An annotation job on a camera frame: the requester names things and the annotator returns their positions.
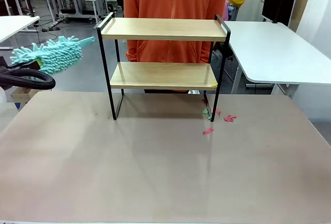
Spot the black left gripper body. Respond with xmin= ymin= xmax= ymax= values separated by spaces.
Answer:
xmin=0 ymin=56 xmax=12 ymax=70

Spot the teal microfibre duster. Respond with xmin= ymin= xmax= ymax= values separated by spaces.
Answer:
xmin=9 ymin=35 xmax=96 ymax=82

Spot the open cardboard box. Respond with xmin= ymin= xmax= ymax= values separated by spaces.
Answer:
xmin=10 ymin=87 xmax=40 ymax=104

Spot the white office desk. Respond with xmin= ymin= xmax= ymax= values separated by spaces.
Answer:
xmin=0 ymin=16 xmax=41 ymax=51
xmin=223 ymin=21 xmax=331 ymax=98

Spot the black office chair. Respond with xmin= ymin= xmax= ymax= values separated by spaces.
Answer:
xmin=210 ymin=42 xmax=235 ymax=80

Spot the black computer monitor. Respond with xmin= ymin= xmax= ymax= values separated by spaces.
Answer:
xmin=261 ymin=0 xmax=297 ymax=28

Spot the brown cardboard sheet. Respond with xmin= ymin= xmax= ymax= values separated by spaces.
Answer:
xmin=294 ymin=0 xmax=314 ymax=28

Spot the black sleeved left arm cable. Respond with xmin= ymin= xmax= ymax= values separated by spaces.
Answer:
xmin=0 ymin=68 xmax=56 ymax=91

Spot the two-tier wooden shelf black frame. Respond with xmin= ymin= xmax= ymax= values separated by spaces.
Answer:
xmin=96 ymin=11 xmax=231 ymax=123

